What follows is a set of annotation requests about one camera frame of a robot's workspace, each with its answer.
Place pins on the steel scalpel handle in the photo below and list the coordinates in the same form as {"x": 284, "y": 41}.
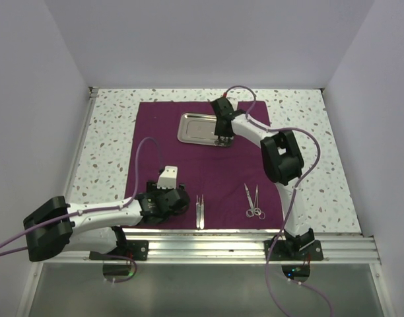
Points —
{"x": 202, "y": 213}
{"x": 198, "y": 212}

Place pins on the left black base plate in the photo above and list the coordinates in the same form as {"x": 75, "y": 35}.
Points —
{"x": 132, "y": 249}

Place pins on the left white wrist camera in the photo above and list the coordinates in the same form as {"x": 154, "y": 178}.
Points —
{"x": 168, "y": 178}

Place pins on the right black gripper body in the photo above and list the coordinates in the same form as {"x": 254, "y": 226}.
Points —
{"x": 218, "y": 131}

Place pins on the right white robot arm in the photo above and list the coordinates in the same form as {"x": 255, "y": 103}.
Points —
{"x": 282, "y": 164}

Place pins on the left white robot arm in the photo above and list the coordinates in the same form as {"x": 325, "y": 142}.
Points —
{"x": 58, "y": 226}

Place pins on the aluminium front rail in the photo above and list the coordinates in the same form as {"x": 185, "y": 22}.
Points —
{"x": 248, "y": 247}

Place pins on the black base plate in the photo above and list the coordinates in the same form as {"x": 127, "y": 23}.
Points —
{"x": 283, "y": 252}
{"x": 132, "y": 249}

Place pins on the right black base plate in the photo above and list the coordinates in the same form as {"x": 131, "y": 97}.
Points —
{"x": 283, "y": 252}

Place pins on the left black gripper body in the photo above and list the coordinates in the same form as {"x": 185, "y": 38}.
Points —
{"x": 151, "y": 187}

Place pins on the aluminium left side rail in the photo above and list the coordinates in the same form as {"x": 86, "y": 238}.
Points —
{"x": 93, "y": 93}

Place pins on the steel instrument tray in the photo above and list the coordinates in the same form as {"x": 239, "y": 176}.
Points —
{"x": 197, "y": 129}

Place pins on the aluminium rail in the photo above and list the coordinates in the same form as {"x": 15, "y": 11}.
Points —
{"x": 93, "y": 93}
{"x": 248, "y": 247}

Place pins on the steel ring-handled scissors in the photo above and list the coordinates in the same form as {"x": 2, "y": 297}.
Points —
{"x": 252, "y": 211}

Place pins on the purple cloth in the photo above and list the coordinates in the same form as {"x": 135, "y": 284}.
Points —
{"x": 218, "y": 173}

